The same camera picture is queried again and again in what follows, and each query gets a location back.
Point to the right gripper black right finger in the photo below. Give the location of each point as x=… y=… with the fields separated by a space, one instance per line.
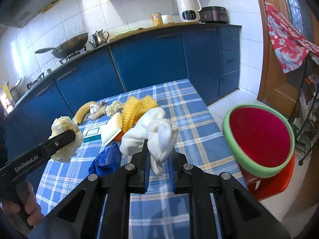
x=219 y=205

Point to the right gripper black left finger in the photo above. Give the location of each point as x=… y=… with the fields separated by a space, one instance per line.
x=99 y=206

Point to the white medicine box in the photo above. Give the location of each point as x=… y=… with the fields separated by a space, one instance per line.
x=91 y=134

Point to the white cloth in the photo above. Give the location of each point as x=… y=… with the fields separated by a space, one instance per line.
x=160 y=133

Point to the blue kitchen cabinets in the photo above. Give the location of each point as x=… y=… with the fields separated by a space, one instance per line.
x=205 y=54

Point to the person's left hand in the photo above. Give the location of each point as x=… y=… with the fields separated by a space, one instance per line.
x=31 y=207

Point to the blue crumpled wrapper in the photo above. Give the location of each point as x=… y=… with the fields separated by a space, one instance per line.
x=107 y=162

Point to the yellow banana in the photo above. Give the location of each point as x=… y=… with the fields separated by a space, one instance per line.
x=82 y=112

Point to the blue plaid tablecloth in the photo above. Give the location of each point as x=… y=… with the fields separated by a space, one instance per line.
x=159 y=213

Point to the yellow foam fruit net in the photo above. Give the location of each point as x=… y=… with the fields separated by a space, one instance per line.
x=133 y=109

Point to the black metal rack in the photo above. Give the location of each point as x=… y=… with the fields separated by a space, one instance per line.
x=304 y=116

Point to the black wok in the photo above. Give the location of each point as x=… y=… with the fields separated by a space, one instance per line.
x=67 y=48

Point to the gas stove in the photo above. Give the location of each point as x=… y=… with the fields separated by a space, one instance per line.
x=73 y=55

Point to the metal teapot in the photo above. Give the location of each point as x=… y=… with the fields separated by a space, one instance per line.
x=99 y=38

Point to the red floral cloth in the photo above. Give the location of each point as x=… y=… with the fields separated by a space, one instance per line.
x=290 y=46

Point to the dark rice cooker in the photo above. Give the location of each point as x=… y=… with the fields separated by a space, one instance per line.
x=214 y=14

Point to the yellow labelled jar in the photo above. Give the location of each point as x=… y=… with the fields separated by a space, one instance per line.
x=156 y=19

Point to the white electric kettle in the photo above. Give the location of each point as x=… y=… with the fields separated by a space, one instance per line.
x=188 y=10

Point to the wooden door frame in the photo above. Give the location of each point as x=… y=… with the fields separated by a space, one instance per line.
x=277 y=89

